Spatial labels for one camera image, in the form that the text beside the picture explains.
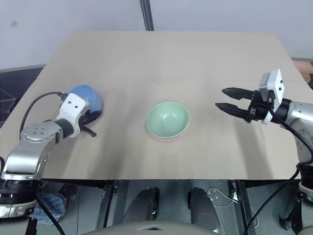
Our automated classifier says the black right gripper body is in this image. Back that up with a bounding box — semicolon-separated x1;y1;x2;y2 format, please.
245;90;275;124

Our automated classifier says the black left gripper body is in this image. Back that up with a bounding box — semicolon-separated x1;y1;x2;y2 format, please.
79;111;98;127

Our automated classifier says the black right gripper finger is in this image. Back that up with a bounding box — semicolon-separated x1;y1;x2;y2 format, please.
222;87;255;101
215;102;250;121

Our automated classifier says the blue bowl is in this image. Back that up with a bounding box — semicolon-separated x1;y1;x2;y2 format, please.
67;84;105;117

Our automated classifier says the green bowl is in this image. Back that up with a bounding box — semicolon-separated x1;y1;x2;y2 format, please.
146;102;191;139

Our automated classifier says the pink bowl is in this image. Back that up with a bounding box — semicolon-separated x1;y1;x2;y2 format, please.
149;123;190;142

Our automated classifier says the blue checked cloth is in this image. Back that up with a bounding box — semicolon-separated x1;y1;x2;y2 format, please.
30;192;68;225

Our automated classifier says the dark rounded shape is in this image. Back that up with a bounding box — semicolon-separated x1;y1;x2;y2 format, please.
187;187;221;231
127;187;161;225

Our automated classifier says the grey robot torso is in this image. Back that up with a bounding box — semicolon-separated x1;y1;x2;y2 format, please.
83;220;226;235

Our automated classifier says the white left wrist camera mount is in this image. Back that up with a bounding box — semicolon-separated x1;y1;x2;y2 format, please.
59;93;90;134

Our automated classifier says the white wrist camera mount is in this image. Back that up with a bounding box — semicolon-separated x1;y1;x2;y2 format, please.
258;69;286;125
59;93;90;134

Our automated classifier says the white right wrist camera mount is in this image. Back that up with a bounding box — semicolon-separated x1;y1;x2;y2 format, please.
258;69;286;125

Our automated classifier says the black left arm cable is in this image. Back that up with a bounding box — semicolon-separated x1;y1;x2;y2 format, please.
20;91;68;134

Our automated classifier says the black table leg frame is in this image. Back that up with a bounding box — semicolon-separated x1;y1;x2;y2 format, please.
231;180;254;235
96;180;118;229

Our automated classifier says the white looped cord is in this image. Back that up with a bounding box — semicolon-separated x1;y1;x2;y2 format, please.
207;188;239;209

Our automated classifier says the dark vertical post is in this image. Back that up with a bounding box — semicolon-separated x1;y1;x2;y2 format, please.
139;0;155;32

